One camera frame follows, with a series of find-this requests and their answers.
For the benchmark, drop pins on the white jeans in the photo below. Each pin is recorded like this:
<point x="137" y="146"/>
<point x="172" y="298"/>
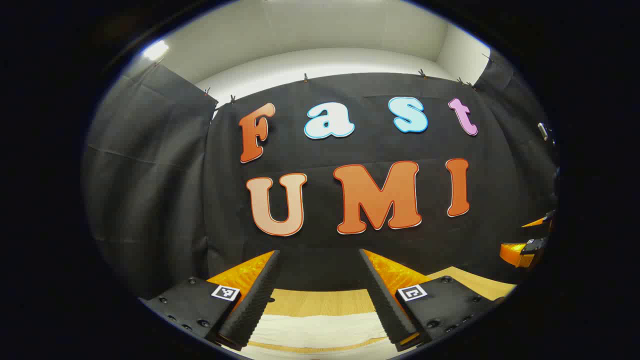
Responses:
<point x="320" y="330"/>

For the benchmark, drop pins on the ceiling light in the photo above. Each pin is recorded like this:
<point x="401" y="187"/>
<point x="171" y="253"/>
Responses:
<point x="156" y="50"/>

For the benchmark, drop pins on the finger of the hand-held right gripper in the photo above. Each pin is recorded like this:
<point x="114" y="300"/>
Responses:
<point x="515" y="252"/>
<point x="542" y="221"/>

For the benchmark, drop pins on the small white device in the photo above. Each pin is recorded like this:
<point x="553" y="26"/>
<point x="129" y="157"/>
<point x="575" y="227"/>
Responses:
<point x="543" y="130"/>

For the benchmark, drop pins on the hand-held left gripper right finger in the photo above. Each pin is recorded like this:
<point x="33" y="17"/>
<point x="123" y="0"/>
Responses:
<point x="385" y="300"/>

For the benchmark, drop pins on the black backdrop cloth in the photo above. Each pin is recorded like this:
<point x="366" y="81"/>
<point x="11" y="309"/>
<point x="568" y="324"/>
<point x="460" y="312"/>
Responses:
<point x="310" y="155"/>

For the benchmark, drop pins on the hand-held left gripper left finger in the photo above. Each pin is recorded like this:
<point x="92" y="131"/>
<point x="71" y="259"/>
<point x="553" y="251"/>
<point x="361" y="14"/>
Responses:
<point x="252" y="300"/>

